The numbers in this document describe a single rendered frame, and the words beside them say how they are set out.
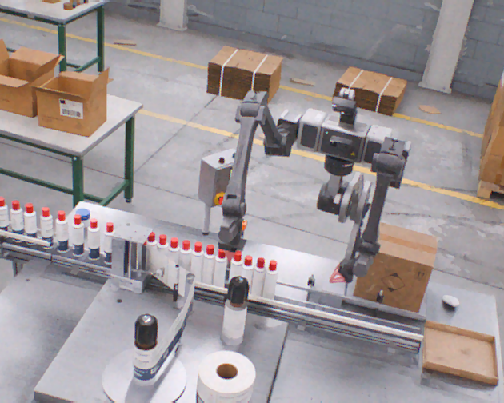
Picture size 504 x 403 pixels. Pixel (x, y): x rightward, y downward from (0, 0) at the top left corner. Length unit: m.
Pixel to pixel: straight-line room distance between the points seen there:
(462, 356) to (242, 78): 4.36
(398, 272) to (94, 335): 1.30
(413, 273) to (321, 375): 0.61
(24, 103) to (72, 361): 2.27
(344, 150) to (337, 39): 5.10
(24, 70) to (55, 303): 2.19
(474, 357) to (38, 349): 1.77
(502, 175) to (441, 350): 3.06
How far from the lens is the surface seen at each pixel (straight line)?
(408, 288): 3.12
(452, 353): 3.09
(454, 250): 5.26
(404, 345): 3.01
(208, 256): 2.95
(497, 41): 7.92
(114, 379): 2.64
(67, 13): 6.52
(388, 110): 7.07
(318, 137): 3.11
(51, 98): 4.38
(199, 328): 2.86
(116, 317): 2.89
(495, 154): 5.88
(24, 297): 3.09
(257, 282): 2.95
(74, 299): 3.06
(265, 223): 5.07
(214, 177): 2.74
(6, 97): 4.68
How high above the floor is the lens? 2.83
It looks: 32 degrees down
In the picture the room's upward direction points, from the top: 7 degrees clockwise
